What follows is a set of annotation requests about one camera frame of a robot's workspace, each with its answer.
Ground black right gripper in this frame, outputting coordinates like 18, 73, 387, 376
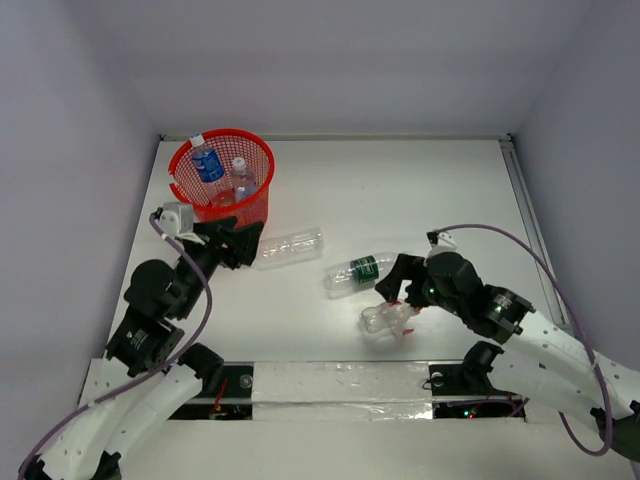
375, 251, 465, 318

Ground red cap clear bottle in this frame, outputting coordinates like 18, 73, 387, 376
360, 301, 421, 337

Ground green label clear bottle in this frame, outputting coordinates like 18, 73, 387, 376
323, 252, 398, 298

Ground purple label small bottle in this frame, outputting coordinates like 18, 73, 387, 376
231, 157, 258, 203

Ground blue label clear bottle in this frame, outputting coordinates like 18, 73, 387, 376
190, 134, 225, 199

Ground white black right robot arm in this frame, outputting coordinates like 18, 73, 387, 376
375, 251, 639, 462

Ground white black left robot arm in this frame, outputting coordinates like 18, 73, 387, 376
18, 207, 264, 479

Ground red mesh plastic basket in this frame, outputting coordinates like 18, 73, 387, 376
168, 128, 275, 226

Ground clear unlabelled plastic bottle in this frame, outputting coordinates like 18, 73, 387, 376
252, 227, 324, 270

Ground silver foil tape strip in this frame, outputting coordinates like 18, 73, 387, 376
251, 362, 433, 422

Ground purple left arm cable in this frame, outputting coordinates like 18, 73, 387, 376
17, 212, 214, 476

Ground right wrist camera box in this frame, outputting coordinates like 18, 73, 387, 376
427, 230, 458, 258

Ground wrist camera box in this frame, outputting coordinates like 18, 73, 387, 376
150, 202, 205, 245
427, 230, 458, 258

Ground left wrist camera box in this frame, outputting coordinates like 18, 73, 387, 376
150, 202, 205, 245

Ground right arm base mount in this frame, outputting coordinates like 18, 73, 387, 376
421, 341, 527, 420

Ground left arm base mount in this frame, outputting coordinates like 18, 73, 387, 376
170, 363, 254, 421

